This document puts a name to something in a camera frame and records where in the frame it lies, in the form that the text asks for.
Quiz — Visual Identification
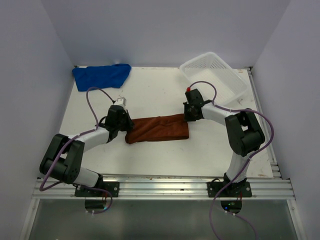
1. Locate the brown orange towel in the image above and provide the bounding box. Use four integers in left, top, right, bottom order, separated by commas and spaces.
125, 113, 190, 145

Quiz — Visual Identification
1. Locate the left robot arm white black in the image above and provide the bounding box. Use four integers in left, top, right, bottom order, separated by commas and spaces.
39, 104, 134, 197

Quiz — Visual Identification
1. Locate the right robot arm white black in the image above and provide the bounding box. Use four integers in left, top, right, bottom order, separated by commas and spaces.
183, 87, 265, 197

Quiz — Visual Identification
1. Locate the white plastic basket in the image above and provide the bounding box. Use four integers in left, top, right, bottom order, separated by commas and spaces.
179, 52, 249, 106

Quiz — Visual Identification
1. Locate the blue towel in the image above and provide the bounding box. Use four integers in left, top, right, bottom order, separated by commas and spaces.
72, 63, 132, 92

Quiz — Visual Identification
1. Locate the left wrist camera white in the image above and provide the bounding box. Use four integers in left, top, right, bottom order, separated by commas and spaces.
114, 97, 127, 108

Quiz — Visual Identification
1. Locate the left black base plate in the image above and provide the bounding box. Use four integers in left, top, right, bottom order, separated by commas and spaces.
74, 181, 120, 198

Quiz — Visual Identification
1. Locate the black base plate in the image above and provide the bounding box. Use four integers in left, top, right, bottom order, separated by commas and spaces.
74, 181, 120, 198
206, 178, 253, 198

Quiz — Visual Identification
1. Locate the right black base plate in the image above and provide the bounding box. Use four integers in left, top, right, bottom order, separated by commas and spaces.
206, 178, 253, 198

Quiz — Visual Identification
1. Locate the aluminium front rail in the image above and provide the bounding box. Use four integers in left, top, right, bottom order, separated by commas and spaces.
31, 174, 296, 201

